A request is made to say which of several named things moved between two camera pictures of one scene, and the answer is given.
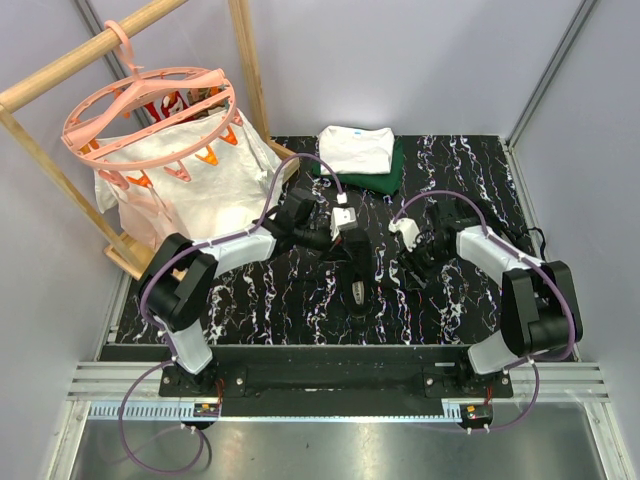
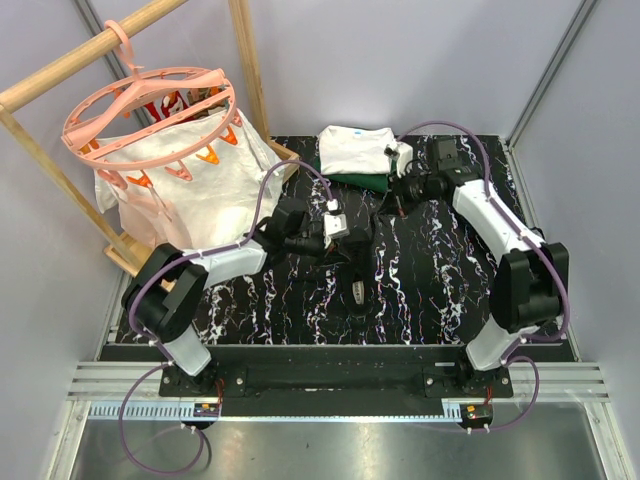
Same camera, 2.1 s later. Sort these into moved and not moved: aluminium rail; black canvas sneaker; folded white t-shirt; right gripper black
Moved: right gripper black
Not moved: black canvas sneaker; aluminium rail; folded white t-shirt
